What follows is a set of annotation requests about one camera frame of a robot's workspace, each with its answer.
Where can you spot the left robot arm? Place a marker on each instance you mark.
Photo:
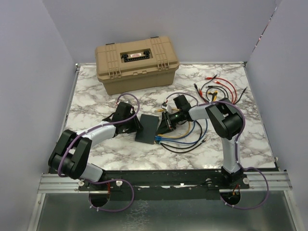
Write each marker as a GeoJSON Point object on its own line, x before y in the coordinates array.
{"type": "Point", "coordinates": [70, 155]}

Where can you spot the aluminium front rail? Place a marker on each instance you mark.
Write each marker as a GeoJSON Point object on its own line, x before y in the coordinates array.
{"type": "Point", "coordinates": [274, 181]}

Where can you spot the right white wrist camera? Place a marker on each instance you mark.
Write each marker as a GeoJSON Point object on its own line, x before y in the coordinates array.
{"type": "Point", "coordinates": [167, 108]}

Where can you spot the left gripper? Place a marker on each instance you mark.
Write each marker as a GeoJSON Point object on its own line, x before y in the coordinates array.
{"type": "Point", "coordinates": [135, 126]}

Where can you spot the black mounting base plate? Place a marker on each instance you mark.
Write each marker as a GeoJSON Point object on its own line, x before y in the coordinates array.
{"type": "Point", "coordinates": [168, 184]}

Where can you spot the tan plastic toolbox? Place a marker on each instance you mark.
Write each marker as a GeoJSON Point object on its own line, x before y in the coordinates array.
{"type": "Point", "coordinates": [129, 66]}

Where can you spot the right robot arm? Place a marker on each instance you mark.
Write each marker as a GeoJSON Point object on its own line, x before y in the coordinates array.
{"type": "Point", "coordinates": [228, 122]}

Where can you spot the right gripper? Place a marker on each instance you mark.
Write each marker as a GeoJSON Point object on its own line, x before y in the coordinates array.
{"type": "Point", "coordinates": [166, 125]}

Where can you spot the dark grey network switch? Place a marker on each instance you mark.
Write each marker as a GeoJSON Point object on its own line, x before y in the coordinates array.
{"type": "Point", "coordinates": [149, 127]}

